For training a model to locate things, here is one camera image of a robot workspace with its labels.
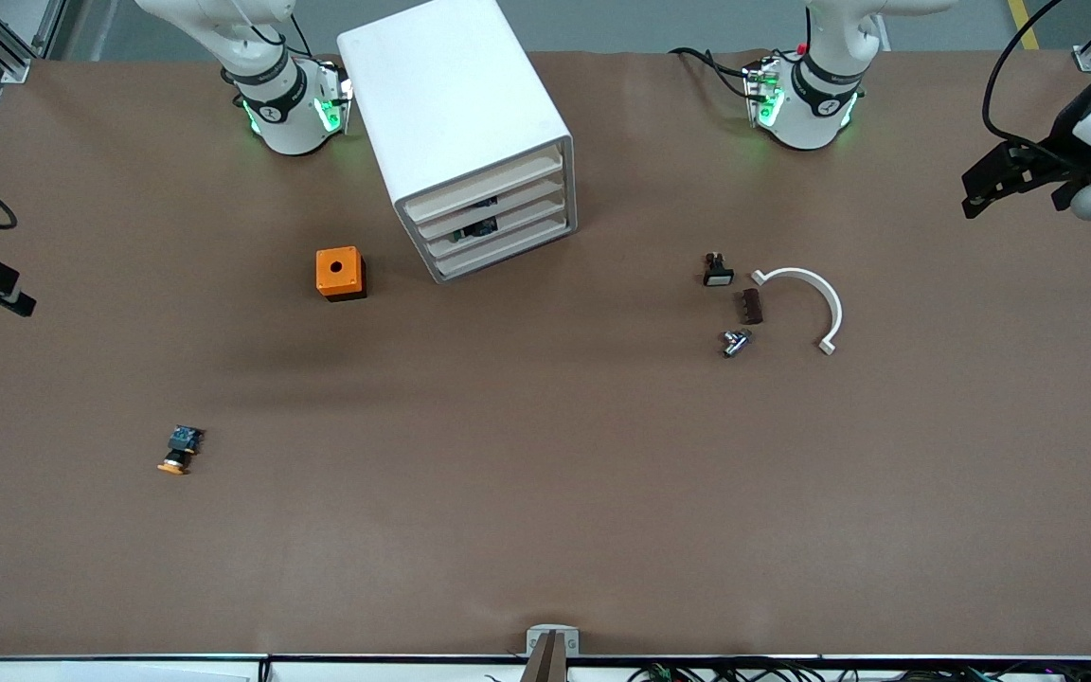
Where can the orange box with hole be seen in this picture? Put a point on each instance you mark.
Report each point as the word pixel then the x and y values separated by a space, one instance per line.
pixel 337 271

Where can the silver key switch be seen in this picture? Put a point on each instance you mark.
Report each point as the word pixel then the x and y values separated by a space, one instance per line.
pixel 735 342

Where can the brown terminal block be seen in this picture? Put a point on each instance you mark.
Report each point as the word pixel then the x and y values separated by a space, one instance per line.
pixel 751 306

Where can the orange cap push button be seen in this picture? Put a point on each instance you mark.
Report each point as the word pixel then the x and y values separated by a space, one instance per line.
pixel 182 445

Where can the white drawer cabinet housing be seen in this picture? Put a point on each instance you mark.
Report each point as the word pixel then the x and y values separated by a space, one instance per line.
pixel 451 85

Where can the white drawer of orange button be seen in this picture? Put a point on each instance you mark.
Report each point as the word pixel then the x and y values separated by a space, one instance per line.
pixel 536 169

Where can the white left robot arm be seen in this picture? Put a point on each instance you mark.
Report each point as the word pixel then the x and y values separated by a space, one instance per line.
pixel 806 104

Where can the black white square push button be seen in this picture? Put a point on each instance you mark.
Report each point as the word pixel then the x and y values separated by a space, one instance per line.
pixel 718 273

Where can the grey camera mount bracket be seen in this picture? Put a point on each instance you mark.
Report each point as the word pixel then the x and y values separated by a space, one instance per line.
pixel 552 644

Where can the green cap push button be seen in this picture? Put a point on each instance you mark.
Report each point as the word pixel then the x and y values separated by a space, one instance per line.
pixel 476 229

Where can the white curved bracket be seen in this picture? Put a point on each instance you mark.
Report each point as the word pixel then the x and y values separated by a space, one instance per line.
pixel 825 294

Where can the white drawer with red button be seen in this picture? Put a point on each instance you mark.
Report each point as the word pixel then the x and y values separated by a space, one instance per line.
pixel 536 189

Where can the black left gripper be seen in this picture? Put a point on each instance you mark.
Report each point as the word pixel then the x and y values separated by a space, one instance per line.
pixel 1065 135

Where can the empty white drawer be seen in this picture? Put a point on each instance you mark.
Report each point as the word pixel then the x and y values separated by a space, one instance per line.
pixel 536 228

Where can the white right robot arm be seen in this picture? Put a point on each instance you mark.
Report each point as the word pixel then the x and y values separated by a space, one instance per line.
pixel 285 114

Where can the white drawer with green button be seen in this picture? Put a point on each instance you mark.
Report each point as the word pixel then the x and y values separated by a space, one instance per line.
pixel 536 209

